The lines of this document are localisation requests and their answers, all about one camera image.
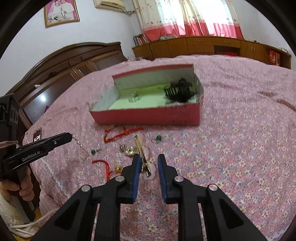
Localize pearl bead chain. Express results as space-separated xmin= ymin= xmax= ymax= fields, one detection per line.
xmin=72 ymin=135 xmax=83 ymax=149

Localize gold clip pink flower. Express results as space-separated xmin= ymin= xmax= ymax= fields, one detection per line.
xmin=134 ymin=133 xmax=157 ymax=181

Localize long wooden cabinet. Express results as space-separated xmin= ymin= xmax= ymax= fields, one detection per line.
xmin=133 ymin=37 xmax=292 ymax=69

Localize red braided cord bracelet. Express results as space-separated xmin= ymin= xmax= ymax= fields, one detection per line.
xmin=103 ymin=126 xmax=145 ymax=144

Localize pink floral bedspread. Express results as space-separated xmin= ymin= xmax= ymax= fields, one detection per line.
xmin=23 ymin=56 xmax=295 ymax=240

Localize dark wooden headboard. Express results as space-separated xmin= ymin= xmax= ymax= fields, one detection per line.
xmin=9 ymin=42 xmax=127 ymax=129

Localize pink cardboard box green lining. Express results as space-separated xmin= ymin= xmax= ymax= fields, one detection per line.
xmin=90 ymin=64 xmax=204 ymax=126

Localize white wall air conditioner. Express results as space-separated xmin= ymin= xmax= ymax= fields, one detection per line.
xmin=93 ymin=0 xmax=125 ymax=12

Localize dark fabric label tag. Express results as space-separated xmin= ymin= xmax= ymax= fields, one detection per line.
xmin=33 ymin=128 xmax=42 ymax=142

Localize gold pearl brooch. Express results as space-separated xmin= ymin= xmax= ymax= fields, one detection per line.
xmin=125 ymin=147 xmax=137 ymax=157

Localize framed wedding photo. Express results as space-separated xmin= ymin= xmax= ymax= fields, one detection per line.
xmin=44 ymin=0 xmax=80 ymax=28

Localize red cord gold bead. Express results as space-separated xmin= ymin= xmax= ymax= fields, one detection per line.
xmin=92 ymin=160 xmax=122 ymax=182

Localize pink white floral curtains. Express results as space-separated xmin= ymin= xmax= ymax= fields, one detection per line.
xmin=133 ymin=0 xmax=244 ymax=42

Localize black feathered hair claw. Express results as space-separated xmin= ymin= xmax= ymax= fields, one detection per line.
xmin=163 ymin=78 xmax=195 ymax=104

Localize left hand on handle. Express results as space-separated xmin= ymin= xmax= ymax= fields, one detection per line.
xmin=1 ymin=166 xmax=35 ymax=204

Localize row of books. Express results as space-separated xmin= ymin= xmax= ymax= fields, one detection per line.
xmin=133 ymin=34 xmax=150 ymax=47

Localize clear crystal hair accessory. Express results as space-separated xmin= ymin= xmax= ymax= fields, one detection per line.
xmin=128 ymin=91 xmax=142 ymax=103

